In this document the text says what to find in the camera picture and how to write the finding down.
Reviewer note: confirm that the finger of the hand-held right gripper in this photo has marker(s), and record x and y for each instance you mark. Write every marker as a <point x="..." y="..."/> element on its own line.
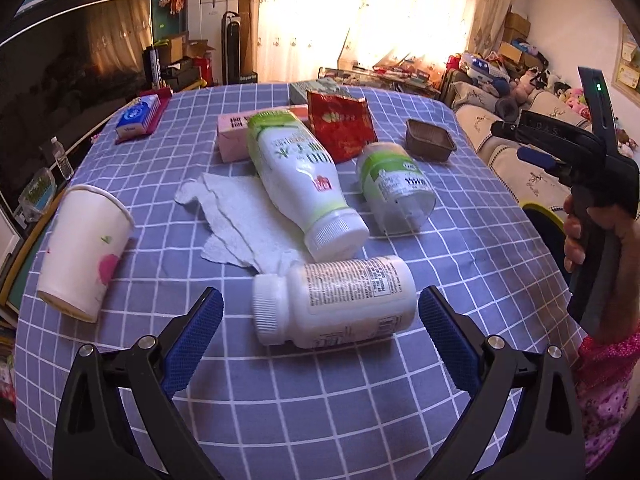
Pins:
<point x="545" y="130"/>
<point x="537" y="157"/>

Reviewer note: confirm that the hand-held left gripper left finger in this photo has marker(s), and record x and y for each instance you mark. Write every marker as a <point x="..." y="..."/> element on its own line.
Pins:
<point x="195" y="345"/>

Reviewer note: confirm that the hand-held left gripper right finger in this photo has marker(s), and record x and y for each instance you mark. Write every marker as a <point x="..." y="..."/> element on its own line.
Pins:
<point x="450" y="342"/>

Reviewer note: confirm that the yellow rimmed bin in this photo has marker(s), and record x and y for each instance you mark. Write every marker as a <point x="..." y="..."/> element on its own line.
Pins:
<point x="542" y="220"/>

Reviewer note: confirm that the brown plastic tray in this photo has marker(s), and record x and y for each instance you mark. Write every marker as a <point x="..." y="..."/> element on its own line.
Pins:
<point x="430" y="140"/>

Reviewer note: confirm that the white pill bottle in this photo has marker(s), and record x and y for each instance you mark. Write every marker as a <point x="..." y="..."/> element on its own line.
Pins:
<point x="345" y="300"/>

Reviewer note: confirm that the white paper towel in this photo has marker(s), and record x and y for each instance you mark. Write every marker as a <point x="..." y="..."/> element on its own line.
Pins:
<point x="230" y="215"/>

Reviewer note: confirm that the small clear green-label bottle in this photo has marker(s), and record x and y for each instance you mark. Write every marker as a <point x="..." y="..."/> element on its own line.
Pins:
<point x="395" y="180"/>

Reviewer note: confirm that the white paper cup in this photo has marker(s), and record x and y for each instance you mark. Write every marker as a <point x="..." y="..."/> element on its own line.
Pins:
<point x="80" y="250"/>

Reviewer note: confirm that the red snack bag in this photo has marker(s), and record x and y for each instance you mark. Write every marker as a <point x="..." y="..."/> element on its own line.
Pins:
<point x="340" y="125"/>

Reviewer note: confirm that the large white green bottle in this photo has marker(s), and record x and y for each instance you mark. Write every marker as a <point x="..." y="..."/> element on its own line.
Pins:
<point x="295" y="170"/>

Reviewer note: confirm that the pink strawberry milk carton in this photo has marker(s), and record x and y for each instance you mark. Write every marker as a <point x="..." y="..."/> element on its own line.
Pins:
<point x="232" y="135"/>

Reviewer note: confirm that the person's right forearm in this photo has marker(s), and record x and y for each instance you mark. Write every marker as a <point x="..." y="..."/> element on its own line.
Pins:
<point x="615" y="370"/>

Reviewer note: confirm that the person's right hand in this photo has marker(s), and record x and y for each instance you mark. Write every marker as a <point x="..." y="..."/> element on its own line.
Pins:
<point x="625" y="260"/>

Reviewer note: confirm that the beige covered sofa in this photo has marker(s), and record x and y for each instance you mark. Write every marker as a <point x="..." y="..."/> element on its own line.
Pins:
<point x="530" y="170"/>

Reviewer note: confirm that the pile of plush toys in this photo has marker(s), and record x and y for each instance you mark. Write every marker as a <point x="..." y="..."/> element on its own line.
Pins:
<point x="550" y="85"/>

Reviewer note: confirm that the blue checked tablecloth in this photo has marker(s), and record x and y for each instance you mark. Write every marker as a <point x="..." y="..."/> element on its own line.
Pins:
<point x="450" y="260"/>

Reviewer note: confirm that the white blue bag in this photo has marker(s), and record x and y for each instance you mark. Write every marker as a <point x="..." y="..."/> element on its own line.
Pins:
<point x="475" y="66"/>

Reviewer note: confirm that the stacked brown cardboard boxes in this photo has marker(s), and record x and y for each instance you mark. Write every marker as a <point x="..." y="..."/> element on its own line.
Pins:
<point x="515" y="25"/>

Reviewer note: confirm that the cluttered glass coffee table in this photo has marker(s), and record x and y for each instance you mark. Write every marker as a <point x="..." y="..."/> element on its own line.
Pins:
<point x="380" y="72"/>

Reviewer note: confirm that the cream embroidered curtains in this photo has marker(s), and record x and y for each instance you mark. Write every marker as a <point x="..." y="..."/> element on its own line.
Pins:
<point x="400" y="10"/>

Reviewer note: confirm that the plastic bag with greens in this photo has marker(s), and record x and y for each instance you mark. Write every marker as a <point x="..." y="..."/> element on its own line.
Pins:
<point x="37" y="190"/>

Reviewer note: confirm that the clear water bottle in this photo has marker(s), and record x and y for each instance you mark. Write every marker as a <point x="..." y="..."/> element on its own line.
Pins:
<point x="62" y="160"/>

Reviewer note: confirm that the blue tissue pack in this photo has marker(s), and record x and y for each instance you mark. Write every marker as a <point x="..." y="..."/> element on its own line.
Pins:
<point x="135" y="117"/>

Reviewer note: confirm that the pale green printed carton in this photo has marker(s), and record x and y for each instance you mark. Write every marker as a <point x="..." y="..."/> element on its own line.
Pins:
<point x="300" y="92"/>

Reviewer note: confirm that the dark green box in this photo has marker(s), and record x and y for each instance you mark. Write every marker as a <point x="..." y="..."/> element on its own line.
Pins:
<point x="249" y="78"/>

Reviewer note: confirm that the red box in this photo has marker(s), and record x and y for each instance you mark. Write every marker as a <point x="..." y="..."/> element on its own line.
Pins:
<point x="202" y="70"/>

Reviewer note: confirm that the black upright box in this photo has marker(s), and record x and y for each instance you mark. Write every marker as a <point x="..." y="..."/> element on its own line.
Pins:
<point x="152" y="67"/>

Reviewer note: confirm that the large curved television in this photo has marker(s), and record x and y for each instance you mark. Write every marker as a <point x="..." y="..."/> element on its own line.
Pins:
<point x="60" y="85"/>

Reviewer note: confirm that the open cardboard box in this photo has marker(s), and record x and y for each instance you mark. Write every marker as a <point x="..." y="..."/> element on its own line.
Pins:
<point x="200" y="50"/>

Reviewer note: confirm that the black tower fan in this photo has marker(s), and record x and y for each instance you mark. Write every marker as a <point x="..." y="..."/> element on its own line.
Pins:
<point x="230" y="50"/>

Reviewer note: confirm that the brown cardboard box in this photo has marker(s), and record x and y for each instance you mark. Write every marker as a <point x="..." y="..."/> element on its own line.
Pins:
<point x="172" y="47"/>

